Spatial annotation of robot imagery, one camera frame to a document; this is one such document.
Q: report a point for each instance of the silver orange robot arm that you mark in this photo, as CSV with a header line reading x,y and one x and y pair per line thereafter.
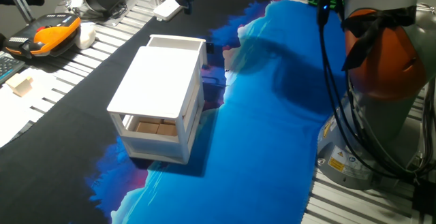
x,y
385,57

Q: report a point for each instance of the white lumpy object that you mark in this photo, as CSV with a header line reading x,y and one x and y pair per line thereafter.
x,y
85,36

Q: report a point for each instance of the brown wooden block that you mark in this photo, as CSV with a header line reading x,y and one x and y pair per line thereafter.
x,y
167,130
150,120
169,122
147,128

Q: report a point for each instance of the orange black teach pendant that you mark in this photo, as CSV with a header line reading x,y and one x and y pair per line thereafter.
x,y
51,35

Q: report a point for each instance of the blue black printed cloth mat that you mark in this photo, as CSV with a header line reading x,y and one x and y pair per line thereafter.
x,y
265,149

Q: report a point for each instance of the aluminium profile bar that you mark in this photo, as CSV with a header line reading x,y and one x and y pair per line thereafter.
x,y
17,0

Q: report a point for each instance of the pale wooden block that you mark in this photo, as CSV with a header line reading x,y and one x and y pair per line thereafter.
x,y
19,85

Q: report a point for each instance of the black computer keyboard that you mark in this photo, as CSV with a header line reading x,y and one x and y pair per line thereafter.
x,y
8,66

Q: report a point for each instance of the grey reel base plate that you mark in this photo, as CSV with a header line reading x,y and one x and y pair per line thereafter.
x,y
112,18

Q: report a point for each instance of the white drawer cabinet frame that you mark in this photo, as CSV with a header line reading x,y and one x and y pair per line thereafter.
x,y
153,81

